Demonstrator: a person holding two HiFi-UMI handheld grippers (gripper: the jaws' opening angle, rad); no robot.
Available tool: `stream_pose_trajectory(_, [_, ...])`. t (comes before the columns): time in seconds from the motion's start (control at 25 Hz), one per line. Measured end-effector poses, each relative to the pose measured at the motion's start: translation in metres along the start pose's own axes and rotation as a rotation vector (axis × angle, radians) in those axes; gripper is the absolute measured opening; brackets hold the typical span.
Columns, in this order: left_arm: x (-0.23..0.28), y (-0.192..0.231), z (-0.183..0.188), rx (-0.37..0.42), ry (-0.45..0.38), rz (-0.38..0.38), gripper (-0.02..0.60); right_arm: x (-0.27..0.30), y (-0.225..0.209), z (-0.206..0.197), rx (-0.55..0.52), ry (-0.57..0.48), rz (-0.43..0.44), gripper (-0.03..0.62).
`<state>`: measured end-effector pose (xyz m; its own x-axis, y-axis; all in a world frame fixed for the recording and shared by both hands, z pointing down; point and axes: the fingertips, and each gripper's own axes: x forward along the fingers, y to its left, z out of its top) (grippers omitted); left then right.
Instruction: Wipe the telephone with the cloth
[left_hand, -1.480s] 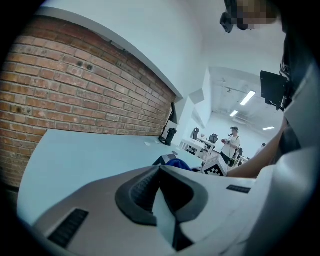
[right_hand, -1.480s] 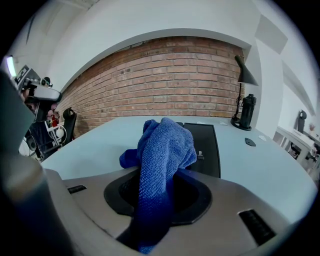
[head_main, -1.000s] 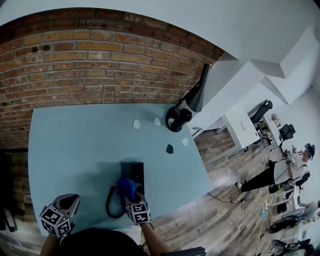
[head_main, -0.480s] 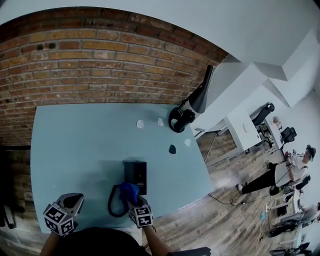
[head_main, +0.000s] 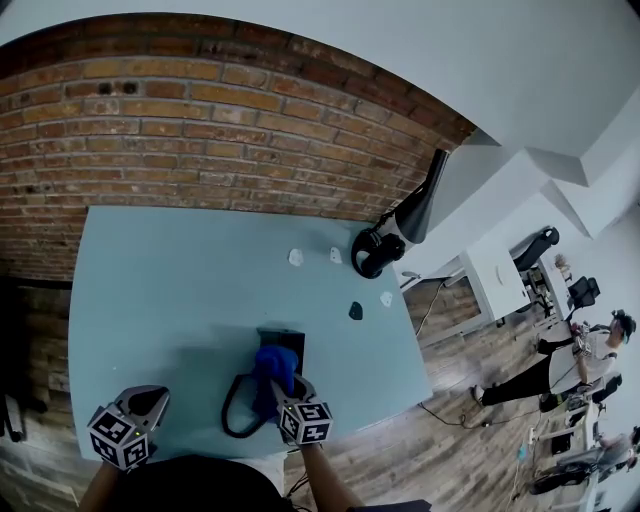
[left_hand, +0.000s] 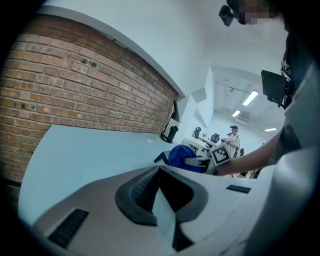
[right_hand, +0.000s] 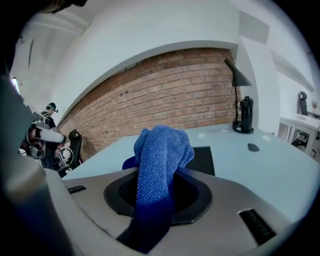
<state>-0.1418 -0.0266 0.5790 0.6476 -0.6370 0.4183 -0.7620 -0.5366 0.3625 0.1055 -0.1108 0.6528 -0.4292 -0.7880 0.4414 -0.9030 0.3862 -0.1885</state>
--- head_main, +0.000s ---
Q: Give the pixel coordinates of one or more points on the small black plastic piece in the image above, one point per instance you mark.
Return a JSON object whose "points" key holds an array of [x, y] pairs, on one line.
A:
{"points": [[355, 310]]}

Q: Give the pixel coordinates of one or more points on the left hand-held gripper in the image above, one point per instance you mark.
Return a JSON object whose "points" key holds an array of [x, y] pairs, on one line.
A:
{"points": [[118, 441]]}

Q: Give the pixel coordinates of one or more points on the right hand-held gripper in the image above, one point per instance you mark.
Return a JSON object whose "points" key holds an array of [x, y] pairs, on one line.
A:
{"points": [[306, 419]]}

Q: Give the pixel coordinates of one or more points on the white desk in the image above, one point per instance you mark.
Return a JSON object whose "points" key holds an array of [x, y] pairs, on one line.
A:
{"points": [[492, 282]]}

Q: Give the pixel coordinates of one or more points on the black headset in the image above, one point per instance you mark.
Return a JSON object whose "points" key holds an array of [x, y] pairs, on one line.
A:
{"points": [[375, 250]]}

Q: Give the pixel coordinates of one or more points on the person's left forearm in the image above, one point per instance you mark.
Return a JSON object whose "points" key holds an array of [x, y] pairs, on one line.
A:
{"points": [[97, 487]]}

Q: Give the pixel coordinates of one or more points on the blue cloth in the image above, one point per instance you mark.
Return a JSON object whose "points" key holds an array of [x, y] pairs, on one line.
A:
{"points": [[272, 372]]}

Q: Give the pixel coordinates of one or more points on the small white plastic piece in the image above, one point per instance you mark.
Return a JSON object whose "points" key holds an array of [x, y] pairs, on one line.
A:
{"points": [[386, 299], [296, 257], [335, 255]]}

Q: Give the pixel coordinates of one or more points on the person's black clothing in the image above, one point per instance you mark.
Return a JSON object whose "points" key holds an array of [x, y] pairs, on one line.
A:
{"points": [[200, 487]]}

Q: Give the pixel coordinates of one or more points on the person's right forearm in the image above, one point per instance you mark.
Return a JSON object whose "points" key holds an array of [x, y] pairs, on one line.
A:
{"points": [[327, 477]]}

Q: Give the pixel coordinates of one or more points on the black wheeled equipment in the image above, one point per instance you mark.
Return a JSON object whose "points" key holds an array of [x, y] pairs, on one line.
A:
{"points": [[562, 475]]}

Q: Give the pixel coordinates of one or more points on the black mesh chair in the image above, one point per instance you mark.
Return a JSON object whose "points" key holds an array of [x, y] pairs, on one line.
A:
{"points": [[584, 291]]}

